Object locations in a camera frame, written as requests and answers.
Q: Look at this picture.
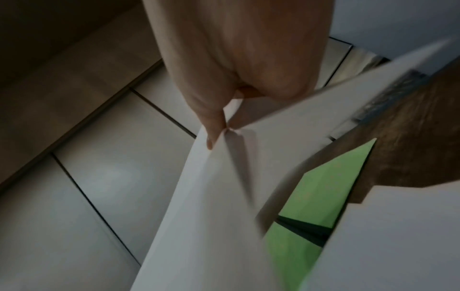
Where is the person's right hand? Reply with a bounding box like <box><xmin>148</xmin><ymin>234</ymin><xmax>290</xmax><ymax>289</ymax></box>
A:
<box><xmin>142</xmin><ymin>0</ymin><xmax>332</xmax><ymax>150</ymax></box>

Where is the white paper sheet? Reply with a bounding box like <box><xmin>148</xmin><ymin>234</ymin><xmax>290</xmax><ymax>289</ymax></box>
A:
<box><xmin>298</xmin><ymin>185</ymin><xmax>460</xmax><ymax>291</ymax></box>
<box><xmin>131</xmin><ymin>37</ymin><xmax>458</xmax><ymax>291</ymax></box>

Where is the green paper sheet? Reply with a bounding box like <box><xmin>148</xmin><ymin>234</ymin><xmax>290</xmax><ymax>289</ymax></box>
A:
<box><xmin>263</xmin><ymin>138</ymin><xmax>378</xmax><ymax>291</ymax></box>

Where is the grey printed paper sheet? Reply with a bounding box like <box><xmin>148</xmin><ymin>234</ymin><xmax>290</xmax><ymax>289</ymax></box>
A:
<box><xmin>328</xmin><ymin>69</ymin><xmax>431</xmax><ymax>140</ymax></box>

